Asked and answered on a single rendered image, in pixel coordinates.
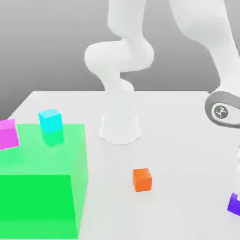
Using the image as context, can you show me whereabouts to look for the small green cube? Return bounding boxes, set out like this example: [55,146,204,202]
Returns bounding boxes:
[41,128,65,147]

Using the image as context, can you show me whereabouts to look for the large green box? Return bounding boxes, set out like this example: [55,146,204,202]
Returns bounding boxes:
[0,123,89,240]

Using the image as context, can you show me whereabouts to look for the small magenta cube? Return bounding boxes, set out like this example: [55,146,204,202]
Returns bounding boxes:
[0,119,20,151]

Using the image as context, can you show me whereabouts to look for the small orange cube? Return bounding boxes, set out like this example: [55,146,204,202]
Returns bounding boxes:
[132,167,153,193]

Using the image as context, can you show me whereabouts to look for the small cyan cube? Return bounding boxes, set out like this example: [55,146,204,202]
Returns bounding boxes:
[38,108,64,134]

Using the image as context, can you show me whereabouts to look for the small purple cube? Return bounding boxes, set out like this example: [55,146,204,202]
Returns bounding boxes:
[227,192,240,217]

